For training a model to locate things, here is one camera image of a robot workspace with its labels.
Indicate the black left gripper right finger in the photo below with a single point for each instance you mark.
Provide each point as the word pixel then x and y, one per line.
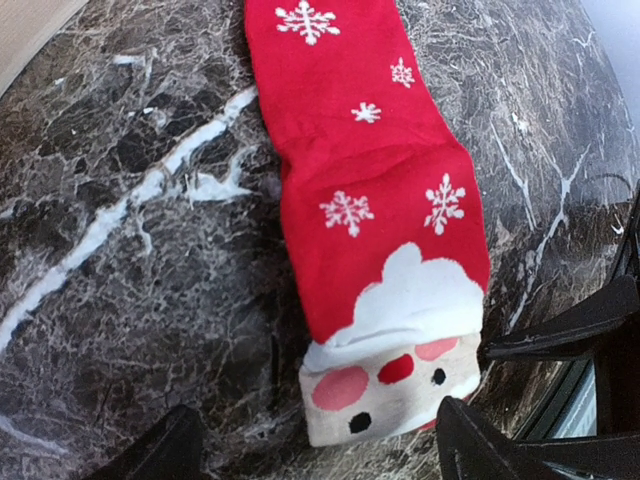
pixel 469 447

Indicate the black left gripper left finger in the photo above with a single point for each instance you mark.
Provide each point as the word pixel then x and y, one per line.
pixel 170 449

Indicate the black front table rail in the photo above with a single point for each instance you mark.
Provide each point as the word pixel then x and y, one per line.
pixel 590 426

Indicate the red snowflake santa sock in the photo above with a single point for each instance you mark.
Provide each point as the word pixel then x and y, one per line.
pixel 381 214

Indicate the wooden compartment tray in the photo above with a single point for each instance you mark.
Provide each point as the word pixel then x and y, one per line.
pixel 25 27

